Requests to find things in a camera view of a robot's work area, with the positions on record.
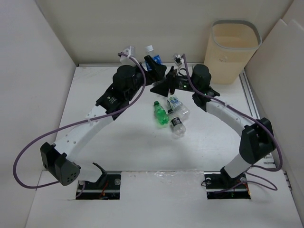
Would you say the black label pepsi bottle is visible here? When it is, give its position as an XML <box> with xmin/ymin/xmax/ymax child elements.
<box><xmin>168</xmin><ymin>109</ymin><xmax>186</xmax><ymax>137</ymax></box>

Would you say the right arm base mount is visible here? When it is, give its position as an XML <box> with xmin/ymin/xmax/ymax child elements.
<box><xmin>201</xmin><ymin>168</ymin><xmax>251</xmax><ymax>200</ymax></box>

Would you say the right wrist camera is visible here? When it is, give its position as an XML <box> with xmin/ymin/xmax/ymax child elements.
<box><xmin>172</xmin><ymin>53</ymin><xmax>184</xmax><ymax>67</ymax></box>

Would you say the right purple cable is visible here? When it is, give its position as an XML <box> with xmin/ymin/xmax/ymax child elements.
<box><xmin>181</xmin><ymin>54</ymin><xmax>284</xmax><ymax>191</ymax></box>

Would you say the cream plastic waste bin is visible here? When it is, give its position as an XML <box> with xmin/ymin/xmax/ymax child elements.
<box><xmin>204</xmin><ymin>19</ymin><xmax>262</xmax><ymax>85</ymax></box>

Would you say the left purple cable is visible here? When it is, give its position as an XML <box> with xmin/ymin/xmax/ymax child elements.
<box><xmin>12</xmin><ymin>52</ymin><xmax>147</xmax><ymax>199</ymax></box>

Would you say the green plastic soda bottle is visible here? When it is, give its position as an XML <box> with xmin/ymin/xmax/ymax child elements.
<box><xmin>153</xmin><ymin>101</ymin><xmax>169</xmax><ymax>127</ymax></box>

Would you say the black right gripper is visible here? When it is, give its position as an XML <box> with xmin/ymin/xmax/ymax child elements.
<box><xmin>151</xmin><ymin>65</ymin><xmax>199</xmax><ymax>96</ymax></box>

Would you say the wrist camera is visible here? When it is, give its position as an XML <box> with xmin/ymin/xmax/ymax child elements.
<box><xmin>119</xmin><ymin>46</ymin><xmax>135</xmax><ymax>65</ymax></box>
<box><xmin>172</xmin><ymin>53</ymin><xmax>184</xmax><ymax>67</ymax></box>

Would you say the green white label bottle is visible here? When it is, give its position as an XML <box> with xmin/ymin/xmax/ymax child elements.
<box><xmin>167</xmin><ymin>94</ymin><xmax>190</xmax><ymax>120</ymax></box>

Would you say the purple cable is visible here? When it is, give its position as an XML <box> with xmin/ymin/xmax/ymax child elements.
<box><xmin>181</xmin><ymin>54</ymin><xmax>284</xmax><ymax>191</ymax></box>
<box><xmin>12</xmin><ymin>52</ymin><xmax>147</xmax><ymax>199</ymax></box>

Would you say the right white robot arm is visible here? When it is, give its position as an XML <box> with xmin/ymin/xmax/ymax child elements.
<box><xmin>151</xmin><ymin>64</ymin><xmax>277</xmax><ymax>187</ymax></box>

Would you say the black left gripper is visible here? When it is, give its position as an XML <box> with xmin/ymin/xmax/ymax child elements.
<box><xmin>125</xmin><ymin>56</ymin><xmax>166</xmax><ymax>101</ymax></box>

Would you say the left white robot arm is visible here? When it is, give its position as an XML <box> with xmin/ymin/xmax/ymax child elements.
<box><xmin>40</xmin><ymin>56</ymin><xmax>167</xmax><ymax>188</ymax></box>

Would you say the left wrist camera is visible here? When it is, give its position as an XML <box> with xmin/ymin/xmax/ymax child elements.
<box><xmin>119</xmin><ymin>46</ymin><xmax>135</xmax><ymax>65</ymax></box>

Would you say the blue label water bottle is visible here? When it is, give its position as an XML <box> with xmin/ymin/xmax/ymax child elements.
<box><xmin>144</xmin><ymin>45</ymin><xmax>163</xmax><ymax>83</ymax></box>

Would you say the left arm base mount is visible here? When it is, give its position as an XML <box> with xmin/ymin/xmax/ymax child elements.
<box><xmin>76</xmin><ymin>162</ymin><xmax>122</xmax><ymax>200</ymax></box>

